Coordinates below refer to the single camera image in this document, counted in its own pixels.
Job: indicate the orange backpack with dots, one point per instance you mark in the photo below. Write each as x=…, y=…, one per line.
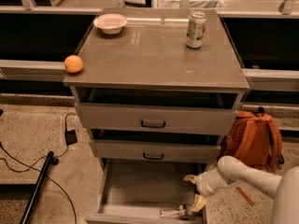
x=254, y=139

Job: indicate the grey top drawer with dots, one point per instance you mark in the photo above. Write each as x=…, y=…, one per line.
x=210, y=113

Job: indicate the grey drawer cabinet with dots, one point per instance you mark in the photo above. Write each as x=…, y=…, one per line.
x=150, y=54

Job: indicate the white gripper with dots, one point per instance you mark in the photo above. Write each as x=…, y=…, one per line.
x=202, y=183

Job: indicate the white green soda can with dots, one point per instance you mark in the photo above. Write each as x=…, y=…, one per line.
x=196, y=30

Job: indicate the clear plastic water bottle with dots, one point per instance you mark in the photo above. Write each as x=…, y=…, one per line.
x=182, y=212

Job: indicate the black power adapter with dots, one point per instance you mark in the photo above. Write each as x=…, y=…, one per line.
x=70, y=137

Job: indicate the black pole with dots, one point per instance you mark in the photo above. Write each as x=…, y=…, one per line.
x=37, y=188

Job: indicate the orange fruit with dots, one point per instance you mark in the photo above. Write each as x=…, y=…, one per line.
x=73, y=64

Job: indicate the grey middle drawer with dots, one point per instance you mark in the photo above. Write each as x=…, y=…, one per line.
x=149, y=146

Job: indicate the white bowl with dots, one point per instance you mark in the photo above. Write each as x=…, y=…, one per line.
x=110, y=24

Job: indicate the grey drawer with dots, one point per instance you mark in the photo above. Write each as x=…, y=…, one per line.
x=149, y=146
x=210, y=113
x=133, y=192

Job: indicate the grey bottom drawer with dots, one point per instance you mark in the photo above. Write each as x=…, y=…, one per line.
x=133, y=192

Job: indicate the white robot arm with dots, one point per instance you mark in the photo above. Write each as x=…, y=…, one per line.
x=283, y=190

